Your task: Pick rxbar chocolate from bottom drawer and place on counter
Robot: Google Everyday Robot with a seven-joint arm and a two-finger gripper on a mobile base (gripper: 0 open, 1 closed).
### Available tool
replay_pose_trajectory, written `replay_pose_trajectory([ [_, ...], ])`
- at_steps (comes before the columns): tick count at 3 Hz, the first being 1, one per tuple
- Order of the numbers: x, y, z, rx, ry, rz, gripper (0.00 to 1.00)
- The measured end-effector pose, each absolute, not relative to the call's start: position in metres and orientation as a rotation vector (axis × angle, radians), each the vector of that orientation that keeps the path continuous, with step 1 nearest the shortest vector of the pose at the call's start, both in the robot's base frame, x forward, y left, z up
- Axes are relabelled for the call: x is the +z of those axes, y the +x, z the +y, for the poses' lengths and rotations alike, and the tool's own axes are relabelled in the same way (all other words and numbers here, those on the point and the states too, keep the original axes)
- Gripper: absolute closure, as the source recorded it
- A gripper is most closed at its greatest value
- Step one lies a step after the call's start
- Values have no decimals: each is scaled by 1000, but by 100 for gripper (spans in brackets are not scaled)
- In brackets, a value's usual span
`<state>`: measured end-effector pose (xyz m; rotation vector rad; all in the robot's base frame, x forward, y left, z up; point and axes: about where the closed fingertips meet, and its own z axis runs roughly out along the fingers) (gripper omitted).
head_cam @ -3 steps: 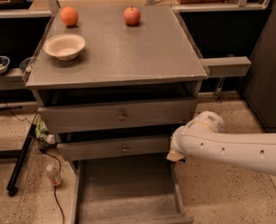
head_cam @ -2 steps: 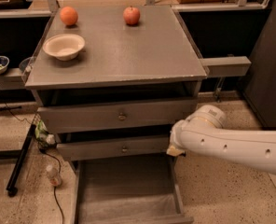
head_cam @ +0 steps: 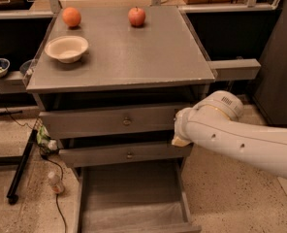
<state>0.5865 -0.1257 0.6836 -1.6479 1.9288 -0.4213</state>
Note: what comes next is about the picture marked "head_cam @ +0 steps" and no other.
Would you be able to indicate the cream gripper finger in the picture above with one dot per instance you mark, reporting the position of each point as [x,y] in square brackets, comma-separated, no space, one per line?
[177,142]

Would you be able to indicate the middle grey drawer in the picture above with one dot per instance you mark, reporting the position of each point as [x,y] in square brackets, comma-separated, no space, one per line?
[96,155]

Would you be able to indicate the grey drawer cabinet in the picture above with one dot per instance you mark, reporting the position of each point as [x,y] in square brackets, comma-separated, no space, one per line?
[159,62]

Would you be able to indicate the bottom grey open drawer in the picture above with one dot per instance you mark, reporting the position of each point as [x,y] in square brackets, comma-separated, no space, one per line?
[138,197]

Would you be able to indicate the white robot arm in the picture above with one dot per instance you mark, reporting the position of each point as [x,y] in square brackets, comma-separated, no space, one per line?
[213,124]

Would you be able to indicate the red apple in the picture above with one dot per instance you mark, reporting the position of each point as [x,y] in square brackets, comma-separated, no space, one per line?
[136,16]

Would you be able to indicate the black stand leg with wheel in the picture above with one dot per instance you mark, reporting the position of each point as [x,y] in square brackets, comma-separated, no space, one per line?
[11,195]

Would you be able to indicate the clear plastic bottle on floor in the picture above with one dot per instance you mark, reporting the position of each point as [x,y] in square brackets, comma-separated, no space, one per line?
[55,183]

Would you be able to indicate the clear plastic container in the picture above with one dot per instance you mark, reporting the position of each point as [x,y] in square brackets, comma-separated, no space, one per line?
[27,70]

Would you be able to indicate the white paper bowl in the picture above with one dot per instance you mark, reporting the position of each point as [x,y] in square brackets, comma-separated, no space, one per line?
[66,49]

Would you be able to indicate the green chip bag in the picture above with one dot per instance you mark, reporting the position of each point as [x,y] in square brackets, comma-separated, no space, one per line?
[45,141]

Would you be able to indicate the top grey drawer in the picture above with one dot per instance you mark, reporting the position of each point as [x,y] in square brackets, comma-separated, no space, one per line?
[111,120]

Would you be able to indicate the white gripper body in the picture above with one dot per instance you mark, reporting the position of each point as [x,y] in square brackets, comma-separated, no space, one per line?
[183,125]

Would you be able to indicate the grey side shelf beam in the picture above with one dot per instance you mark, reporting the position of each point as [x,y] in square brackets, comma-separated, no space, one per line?
[234,70]

